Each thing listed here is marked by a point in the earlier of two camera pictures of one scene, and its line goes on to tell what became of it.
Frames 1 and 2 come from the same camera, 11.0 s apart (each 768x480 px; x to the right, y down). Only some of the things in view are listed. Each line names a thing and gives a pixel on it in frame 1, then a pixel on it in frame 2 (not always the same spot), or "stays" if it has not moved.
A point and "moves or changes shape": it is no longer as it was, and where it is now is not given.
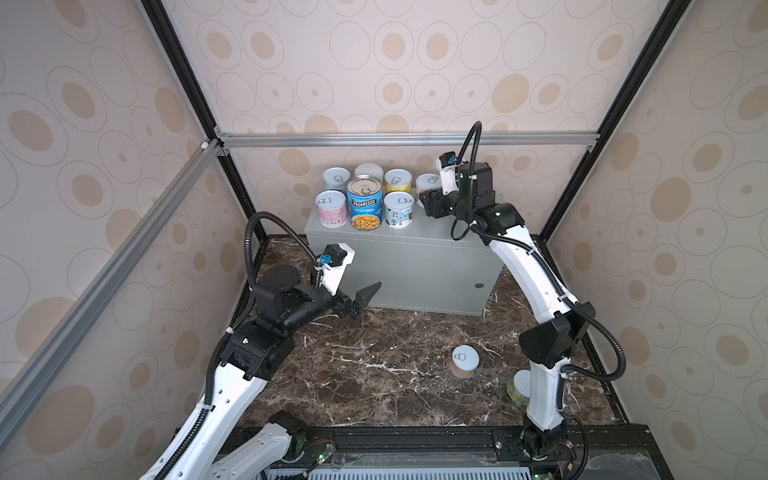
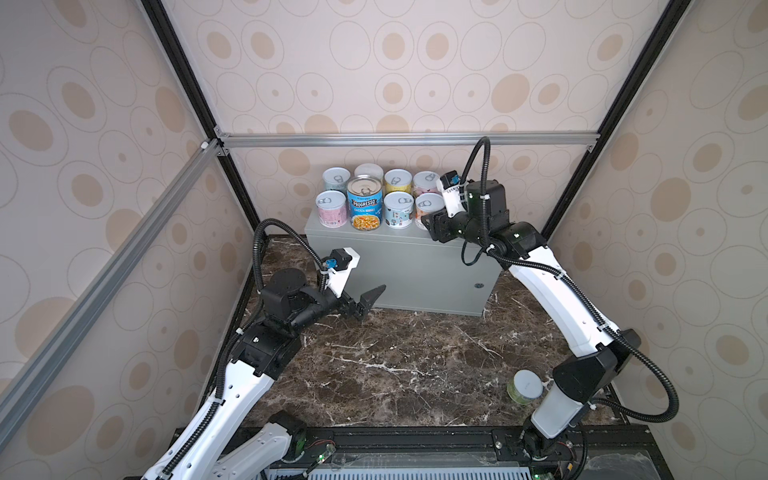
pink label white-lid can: x=332 y=208 stays
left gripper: x=358 y=302 stays
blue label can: x=365 y=196 stays
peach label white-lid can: x=465 y=360 moves or changes shape
